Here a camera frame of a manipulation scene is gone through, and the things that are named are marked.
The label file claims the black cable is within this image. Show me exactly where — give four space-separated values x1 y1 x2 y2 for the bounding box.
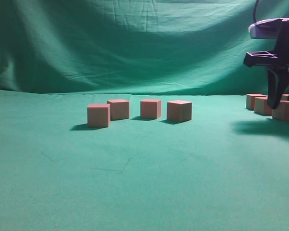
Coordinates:
252 0 261 24

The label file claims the pink wooden cube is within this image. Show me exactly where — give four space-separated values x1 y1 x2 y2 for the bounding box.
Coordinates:
140 99 162 119
107 99 130 120
246 94 266 110
87 103 111 128
254 97 272 116
281 94 289 101
272 101 289 122
167 100 193 122

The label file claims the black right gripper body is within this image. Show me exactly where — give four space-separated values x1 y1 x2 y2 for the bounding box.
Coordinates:
243 0 289 74

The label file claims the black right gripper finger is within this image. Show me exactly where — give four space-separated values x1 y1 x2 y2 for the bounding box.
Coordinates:
267 66 289 109

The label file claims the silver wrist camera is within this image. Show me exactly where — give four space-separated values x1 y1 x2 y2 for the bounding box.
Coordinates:
248 18 289 39

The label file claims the green cloth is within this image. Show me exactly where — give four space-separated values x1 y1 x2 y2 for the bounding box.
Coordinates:
0 0 289 231

